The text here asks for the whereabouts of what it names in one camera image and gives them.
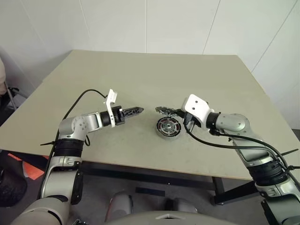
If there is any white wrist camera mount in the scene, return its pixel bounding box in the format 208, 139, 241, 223
103, 88, 122, 128
181, 94, 215, 131

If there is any grey robot torso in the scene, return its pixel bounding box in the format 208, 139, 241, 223
105, 210, 225, 225

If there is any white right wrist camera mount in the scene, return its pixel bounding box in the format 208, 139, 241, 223
181, 94, 215, 131

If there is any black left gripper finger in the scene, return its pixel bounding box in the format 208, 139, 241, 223
122, 106, 145, 114
124, 112, 143, 120

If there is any black floor tape strip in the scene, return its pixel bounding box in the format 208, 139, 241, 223
135, 187, 166, 197

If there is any grey motor housing lid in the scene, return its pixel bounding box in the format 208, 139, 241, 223
154, 106, 179, 117

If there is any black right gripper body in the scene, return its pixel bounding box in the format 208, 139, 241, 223
177, 108, 202, 129

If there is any black round object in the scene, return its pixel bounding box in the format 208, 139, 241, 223
0, 167, 28, 208

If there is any beige table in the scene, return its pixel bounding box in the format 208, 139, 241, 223
0, 49, 300, 181

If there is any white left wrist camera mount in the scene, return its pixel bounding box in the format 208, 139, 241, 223
103, 88, 122, 128

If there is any orange sheet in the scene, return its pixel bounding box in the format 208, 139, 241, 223
7, 152, 50, 180

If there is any black table frame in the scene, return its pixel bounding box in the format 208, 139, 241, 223
79, 161, 263, 207

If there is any black metal chair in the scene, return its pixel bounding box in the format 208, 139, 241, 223
0, 86, 26, 111

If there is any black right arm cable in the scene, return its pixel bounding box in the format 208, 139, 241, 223
183, 112, 300, 188

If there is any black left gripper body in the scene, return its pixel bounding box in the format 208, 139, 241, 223
112, 106, 127, 126

